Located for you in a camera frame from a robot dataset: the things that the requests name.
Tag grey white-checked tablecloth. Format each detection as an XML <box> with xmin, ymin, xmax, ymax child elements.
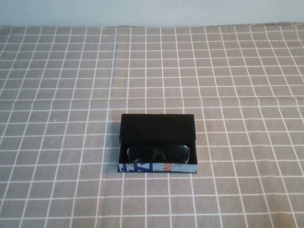
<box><xmin>0</xmin><ymin>22</ymin><xmax>304</xmax><ymax>228</ymax></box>

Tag black-framed glasses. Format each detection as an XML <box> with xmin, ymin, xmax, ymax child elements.
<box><xmin>126</xmin><ymin>143</ymin><xmax>191</xmax><ymax>165</ymax></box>

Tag black printed glasses case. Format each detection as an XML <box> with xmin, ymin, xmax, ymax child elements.
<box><xmin>117</xmin><ymin>113</ymin><xmax>199</xmax><ymax>173</ymax></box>

